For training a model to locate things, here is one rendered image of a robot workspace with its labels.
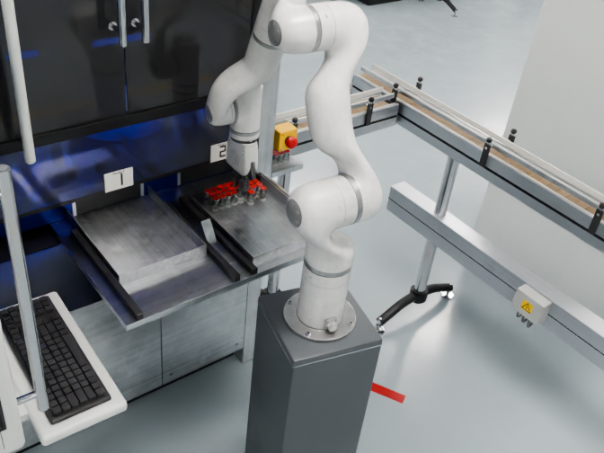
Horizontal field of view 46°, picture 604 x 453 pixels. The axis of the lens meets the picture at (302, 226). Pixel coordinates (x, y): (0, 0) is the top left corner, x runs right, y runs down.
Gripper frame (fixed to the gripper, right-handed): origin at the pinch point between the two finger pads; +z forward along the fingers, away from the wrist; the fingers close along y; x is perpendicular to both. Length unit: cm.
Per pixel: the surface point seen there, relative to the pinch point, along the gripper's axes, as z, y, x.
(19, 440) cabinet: 17, 40, -80
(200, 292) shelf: 12.3, 23.6, -27.1
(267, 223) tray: 12.1, 7.1, 5.4
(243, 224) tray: 12.1, 4.0, -1.2
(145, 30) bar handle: -46, -9, -24
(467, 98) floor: 101, -144, 293
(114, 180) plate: -1.9, -15.0, -32.3
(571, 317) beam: 46, 66, 95
